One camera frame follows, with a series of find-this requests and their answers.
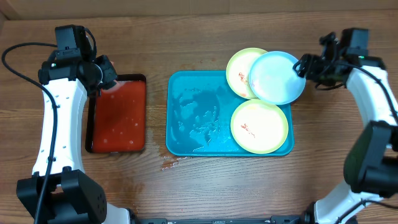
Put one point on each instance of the black tray with red liquid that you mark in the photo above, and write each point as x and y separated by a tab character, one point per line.
117	118

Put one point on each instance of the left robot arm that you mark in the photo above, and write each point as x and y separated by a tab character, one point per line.
59	191

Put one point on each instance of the green plate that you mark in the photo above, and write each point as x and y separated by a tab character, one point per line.
237	71
259	127

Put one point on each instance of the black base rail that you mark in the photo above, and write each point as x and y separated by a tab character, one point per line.
275	219

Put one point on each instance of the light blue plate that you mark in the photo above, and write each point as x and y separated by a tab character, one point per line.
272	78

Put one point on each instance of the red sponge with dark scourer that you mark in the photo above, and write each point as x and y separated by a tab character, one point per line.
110	87

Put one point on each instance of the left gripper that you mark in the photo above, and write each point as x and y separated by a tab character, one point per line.
104	63

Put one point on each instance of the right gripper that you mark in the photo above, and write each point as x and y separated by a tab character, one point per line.
309	71

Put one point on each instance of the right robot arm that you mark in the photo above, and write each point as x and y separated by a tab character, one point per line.
369	175

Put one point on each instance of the blue plastic tray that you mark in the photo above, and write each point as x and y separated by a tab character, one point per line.
200	105

